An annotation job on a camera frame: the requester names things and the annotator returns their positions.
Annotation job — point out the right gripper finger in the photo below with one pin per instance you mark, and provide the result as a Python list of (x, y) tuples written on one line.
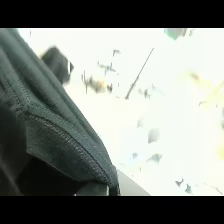
[(128, 187)]

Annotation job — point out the dark grey shirt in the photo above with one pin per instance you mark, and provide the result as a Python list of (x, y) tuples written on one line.
[(50, 133)]

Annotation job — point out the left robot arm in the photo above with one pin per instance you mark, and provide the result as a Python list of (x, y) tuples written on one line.
[(57, 64)]

